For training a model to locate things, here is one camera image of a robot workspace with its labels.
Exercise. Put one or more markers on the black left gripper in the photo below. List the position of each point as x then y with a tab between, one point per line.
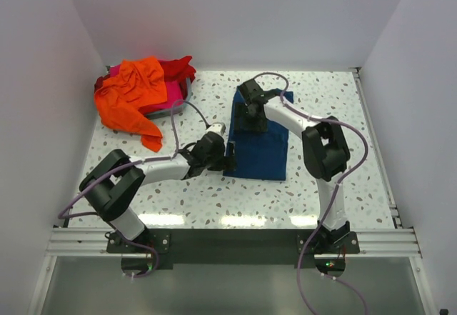
226	156

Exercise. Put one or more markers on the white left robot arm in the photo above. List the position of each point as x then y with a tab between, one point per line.
112	185

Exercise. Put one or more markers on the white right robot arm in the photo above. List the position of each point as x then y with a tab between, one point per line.
325	151

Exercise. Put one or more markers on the orange t-shirt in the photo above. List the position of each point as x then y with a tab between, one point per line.
131	121

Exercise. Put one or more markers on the grey laundry basket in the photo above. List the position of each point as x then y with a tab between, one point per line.
178	105

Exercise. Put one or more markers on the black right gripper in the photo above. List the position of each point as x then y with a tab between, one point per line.
250	121

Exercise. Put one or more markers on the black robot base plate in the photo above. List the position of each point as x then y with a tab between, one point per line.
164	248

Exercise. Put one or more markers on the red t-shirt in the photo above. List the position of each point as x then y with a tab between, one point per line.
178	68

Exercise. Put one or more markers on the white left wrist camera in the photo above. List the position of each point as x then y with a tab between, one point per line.
217	128

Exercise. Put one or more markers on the blue t-shirt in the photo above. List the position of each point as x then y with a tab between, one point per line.
260	156

